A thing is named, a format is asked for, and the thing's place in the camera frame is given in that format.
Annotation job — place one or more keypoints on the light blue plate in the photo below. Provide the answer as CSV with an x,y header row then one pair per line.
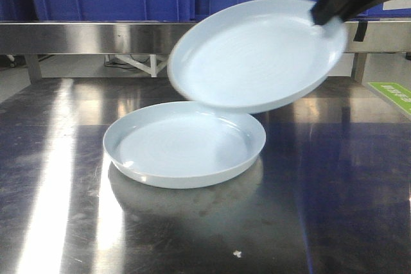
x,y
183,145
255,56

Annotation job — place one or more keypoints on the black tape strip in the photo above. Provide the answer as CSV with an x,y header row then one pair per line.
x,y
360,31

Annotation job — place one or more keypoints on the blue crate with label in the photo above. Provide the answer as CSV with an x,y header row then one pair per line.
x,y
377,11

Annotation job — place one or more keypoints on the white label on crate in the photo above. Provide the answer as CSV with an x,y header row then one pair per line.
x,y
396,5

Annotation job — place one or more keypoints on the green floor sign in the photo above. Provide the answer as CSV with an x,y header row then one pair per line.
x,y
394,92

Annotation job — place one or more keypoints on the small white crumb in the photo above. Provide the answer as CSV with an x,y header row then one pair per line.
x,y
237,253

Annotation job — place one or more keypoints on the stainless steel shelf rail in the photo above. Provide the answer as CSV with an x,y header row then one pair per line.
x,y
384,35

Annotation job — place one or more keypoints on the white metal frame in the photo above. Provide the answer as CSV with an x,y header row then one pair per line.
x,y
151,64

